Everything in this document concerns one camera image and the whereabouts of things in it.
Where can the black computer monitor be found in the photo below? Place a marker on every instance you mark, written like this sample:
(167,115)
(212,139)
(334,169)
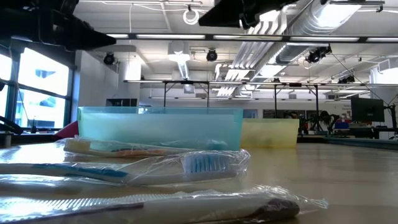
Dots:
(367,109)

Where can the yellow plastic bin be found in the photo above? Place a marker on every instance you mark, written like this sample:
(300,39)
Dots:
(270,133)

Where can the large window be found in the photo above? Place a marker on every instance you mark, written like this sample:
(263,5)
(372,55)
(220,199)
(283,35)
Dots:
(43,71)

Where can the orange toothbrush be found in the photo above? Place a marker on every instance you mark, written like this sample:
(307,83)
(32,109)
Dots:
(140,152)

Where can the black background robot arm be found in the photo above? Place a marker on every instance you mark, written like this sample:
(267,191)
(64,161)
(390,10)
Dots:
(325,117)

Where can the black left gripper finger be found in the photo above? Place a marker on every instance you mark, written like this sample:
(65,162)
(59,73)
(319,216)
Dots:
(90,39)

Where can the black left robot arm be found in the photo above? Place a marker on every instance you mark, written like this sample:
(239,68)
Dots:
(12,25)

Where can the black ceiling camera rig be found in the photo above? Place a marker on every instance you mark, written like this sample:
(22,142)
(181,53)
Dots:
(317,55)
(346,80)

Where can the purple toothbrush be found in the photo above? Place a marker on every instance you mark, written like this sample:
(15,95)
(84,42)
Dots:
(140,146)
(186,208)

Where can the black overhead camera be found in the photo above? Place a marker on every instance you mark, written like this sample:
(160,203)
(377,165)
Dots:
(211,55)
(109,58)

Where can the blue toothbrush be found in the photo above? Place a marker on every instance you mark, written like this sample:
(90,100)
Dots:
(205,163)

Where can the black metal frame stand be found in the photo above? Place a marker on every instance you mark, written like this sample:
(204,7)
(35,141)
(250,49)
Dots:
(186,82)

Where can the magenta plastic bin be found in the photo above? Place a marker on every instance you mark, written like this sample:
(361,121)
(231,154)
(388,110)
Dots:
(69,132)

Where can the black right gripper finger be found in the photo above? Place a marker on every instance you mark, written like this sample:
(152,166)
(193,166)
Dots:
(220,17)

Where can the blue box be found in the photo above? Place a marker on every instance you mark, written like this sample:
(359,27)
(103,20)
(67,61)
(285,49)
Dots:
(342,125)

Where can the green translucent plastic bin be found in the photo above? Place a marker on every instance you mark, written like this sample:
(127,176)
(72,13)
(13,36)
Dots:
(155,130)

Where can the black overhead frame rail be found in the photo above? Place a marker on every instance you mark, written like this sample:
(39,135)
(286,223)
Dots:
(211,37)

